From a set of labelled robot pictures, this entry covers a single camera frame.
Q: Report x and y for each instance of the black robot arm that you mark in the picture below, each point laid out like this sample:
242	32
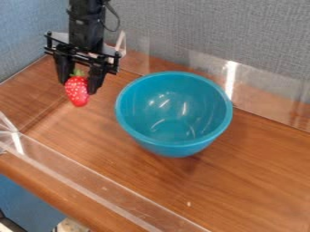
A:
82	44

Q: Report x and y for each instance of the clear acrylic back barrier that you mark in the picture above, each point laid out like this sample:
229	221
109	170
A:
264	93

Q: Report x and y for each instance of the clear acrylic barrier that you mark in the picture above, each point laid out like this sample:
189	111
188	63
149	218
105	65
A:
264	93
93	198

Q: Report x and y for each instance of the clear acrylic corner bracket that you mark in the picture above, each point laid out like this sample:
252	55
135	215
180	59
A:
119	47

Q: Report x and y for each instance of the clear acrylic front barrier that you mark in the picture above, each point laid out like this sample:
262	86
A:
93	198

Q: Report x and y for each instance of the blue plastic bowl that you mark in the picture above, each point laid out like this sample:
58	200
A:
174	112

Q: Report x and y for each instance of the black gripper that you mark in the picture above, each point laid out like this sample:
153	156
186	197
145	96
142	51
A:
67	55

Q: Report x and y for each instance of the red toy strawberry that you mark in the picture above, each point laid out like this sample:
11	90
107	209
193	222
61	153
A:
77	88

